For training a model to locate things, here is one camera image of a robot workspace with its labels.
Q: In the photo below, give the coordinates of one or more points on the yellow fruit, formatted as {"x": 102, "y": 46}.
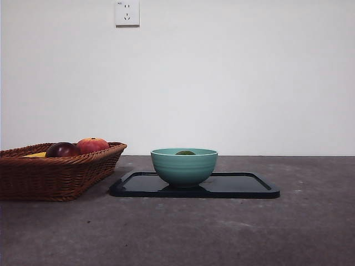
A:
{"x": 36, "y": 155}

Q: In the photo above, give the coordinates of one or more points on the black rectangular tray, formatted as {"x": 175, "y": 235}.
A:
{"x": 244, "y": 188}

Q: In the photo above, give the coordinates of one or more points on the green avocado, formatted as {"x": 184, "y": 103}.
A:
{"x": 185, "y": 152}

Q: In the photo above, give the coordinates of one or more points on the dark red plum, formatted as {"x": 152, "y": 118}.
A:
{"x": 63, "y": 150}

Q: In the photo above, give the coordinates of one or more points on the white wall socket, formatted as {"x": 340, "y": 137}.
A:
{"x": 127, "y": 13}

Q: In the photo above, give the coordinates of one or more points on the red orange peach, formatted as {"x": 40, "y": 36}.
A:
{"x": 93, "y": 144}

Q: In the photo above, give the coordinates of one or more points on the teal ribbed bowl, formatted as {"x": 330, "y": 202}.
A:
{"x": 184, "y": 169}

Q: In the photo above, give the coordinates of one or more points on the brown wicker basket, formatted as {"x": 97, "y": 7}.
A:
{"x": 50, "y": 177}

